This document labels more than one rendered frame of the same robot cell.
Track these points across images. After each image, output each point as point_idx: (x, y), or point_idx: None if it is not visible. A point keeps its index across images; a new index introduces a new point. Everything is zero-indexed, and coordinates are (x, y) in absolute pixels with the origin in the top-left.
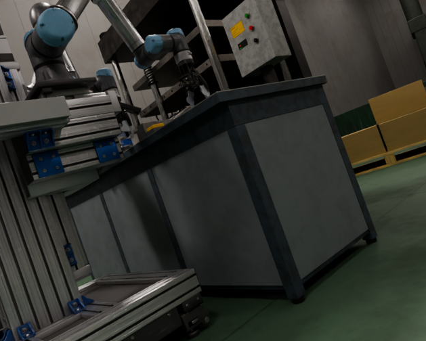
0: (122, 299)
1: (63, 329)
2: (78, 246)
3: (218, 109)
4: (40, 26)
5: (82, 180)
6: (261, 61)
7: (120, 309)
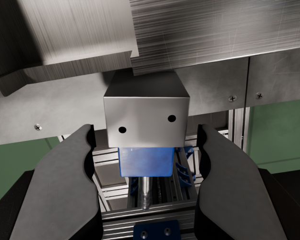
0: (202, 120)
1: (199, 158)
2: (175, 167)
3: None
4: None
5: None
6: None
7: (247, 132)
